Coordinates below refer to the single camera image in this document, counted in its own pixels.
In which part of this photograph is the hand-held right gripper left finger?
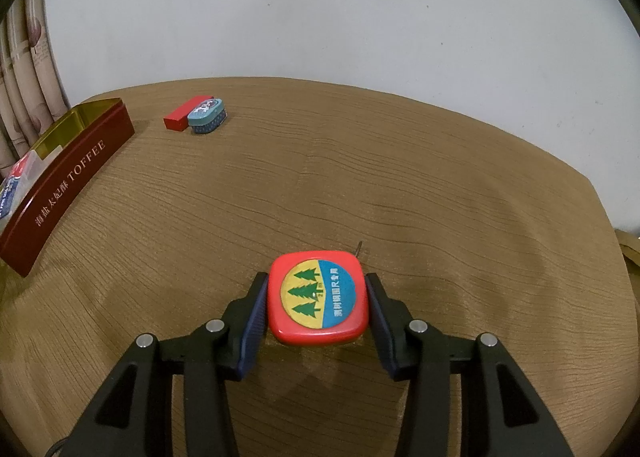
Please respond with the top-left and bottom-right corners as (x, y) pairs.
(70, 271), (271, 457)

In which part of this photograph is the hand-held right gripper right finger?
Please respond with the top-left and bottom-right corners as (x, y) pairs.
(364, 273), (576, 457)

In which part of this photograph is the red tape measure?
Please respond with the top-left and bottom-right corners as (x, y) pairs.
(266, 241), (370, 345)

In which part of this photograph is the red and gold tin box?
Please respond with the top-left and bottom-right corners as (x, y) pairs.
(0, 98), (136, 278)

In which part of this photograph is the clear box with blue label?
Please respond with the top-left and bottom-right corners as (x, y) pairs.
(0, 151), (41, 220)

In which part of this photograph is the small blue oval tin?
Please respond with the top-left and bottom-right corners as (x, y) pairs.
(187, 97), (226, 135)

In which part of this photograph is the red rectangular block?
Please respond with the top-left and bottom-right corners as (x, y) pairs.
(163, 95), (213, 132)

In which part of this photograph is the beige patterned curtain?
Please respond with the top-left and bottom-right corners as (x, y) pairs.
(0, 0), (71, 162)

